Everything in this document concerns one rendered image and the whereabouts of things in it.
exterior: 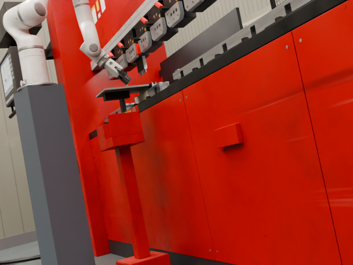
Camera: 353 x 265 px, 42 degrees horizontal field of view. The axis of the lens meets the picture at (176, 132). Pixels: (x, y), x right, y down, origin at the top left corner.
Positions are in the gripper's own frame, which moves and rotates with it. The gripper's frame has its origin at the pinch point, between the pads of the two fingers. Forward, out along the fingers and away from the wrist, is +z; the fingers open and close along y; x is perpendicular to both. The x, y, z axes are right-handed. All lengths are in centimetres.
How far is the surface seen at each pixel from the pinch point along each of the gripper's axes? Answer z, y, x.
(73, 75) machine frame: -35, 82, 0
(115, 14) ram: -32.0, 17.3, -31.9
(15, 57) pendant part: -74, 88, 16
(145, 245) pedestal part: 59, -36, 67
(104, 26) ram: -36, 41, -30
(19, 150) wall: -51, 305, 61
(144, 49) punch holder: -2.9, -15.9, -15.2
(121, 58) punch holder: -12.2, 19.9, -14.0
